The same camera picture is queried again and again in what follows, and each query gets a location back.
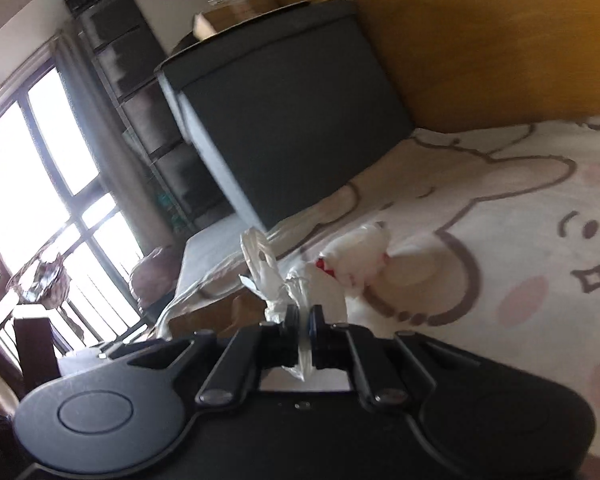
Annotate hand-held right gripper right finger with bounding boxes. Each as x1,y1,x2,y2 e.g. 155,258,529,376
307,305,482,407

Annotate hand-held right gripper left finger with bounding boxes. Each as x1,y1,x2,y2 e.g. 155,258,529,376
105,304,302,407

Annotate white plastic bag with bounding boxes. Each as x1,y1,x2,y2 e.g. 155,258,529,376
239,221,392,382

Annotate crumpled brown paper bag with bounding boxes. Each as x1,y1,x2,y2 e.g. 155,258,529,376
168,287,272,342

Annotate pink bundle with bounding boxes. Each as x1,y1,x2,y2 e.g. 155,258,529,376
129,244,182,312

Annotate printed bed blanket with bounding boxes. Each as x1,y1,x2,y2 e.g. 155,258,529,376
155,115,600,462

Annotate grey storage box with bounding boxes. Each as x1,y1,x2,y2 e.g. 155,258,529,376
154,0,416,232

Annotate hanging basket planter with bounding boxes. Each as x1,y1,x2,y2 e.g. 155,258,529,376
6,251,74,307

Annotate grey-brown curtain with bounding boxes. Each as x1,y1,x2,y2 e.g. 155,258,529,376
54,34,182,248

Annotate black drawer tower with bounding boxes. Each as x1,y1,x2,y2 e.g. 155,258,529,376
64,0,233,237

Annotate cardboard box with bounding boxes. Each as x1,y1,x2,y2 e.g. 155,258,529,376
192,0,282,42

